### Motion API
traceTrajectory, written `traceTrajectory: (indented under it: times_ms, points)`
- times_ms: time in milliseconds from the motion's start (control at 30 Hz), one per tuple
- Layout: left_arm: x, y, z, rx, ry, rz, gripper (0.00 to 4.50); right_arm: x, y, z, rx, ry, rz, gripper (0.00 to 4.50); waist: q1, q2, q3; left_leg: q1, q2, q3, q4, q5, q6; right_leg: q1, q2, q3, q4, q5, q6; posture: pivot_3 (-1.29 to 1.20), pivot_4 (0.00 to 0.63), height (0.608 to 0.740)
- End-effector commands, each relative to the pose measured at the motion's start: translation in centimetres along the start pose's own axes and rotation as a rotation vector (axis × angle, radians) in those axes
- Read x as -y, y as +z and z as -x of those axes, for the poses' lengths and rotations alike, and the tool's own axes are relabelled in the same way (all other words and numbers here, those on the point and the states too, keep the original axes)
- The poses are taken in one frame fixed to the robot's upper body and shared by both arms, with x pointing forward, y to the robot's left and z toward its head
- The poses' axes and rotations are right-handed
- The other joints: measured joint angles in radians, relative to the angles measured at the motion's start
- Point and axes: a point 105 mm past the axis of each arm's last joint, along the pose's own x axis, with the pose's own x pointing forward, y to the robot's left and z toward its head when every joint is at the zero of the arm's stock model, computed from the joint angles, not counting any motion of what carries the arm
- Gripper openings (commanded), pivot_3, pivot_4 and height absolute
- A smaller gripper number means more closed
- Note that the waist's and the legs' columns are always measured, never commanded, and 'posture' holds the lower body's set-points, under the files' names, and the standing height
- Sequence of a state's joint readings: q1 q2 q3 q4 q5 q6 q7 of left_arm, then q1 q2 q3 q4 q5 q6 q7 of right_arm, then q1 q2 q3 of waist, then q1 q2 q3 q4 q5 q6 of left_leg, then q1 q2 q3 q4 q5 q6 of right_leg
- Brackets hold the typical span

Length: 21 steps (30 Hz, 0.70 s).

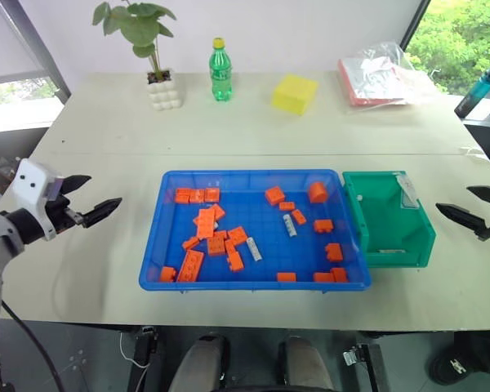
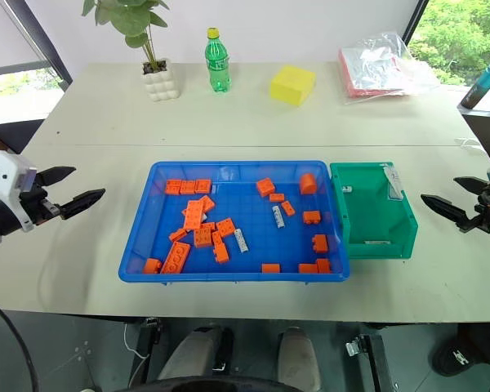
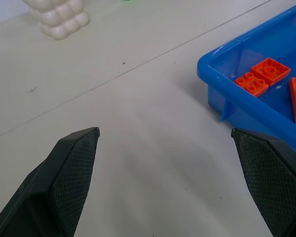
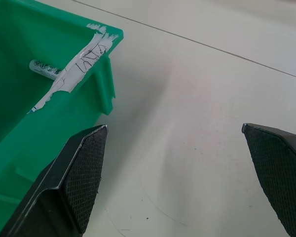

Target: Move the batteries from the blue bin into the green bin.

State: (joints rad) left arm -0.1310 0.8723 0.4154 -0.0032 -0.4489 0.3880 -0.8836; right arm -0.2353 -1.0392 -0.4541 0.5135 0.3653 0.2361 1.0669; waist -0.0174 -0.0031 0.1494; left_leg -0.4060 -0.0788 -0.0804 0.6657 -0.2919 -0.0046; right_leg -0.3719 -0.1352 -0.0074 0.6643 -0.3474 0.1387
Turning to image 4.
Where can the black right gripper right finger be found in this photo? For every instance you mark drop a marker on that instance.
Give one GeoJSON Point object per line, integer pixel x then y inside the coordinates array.
{"type": "Point", "coordinates": [276, 172]}

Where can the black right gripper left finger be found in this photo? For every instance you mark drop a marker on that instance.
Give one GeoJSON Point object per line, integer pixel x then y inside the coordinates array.
{"type": "Point", "coordinates": [71, 182]}

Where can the green plastic bin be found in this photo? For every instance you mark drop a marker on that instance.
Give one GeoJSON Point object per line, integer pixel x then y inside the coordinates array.
{"type": "Point", "coordinates": [27, 103]}

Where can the torn white paper label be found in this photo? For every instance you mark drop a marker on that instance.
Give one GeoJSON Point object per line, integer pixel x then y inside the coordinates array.
{"type": "Point", "coordinates": [76, 71]}

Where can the white cylindrical marker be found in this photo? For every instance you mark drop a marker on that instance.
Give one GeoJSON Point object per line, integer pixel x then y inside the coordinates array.
{"type": "Point", "coordinates": [43, 69]}

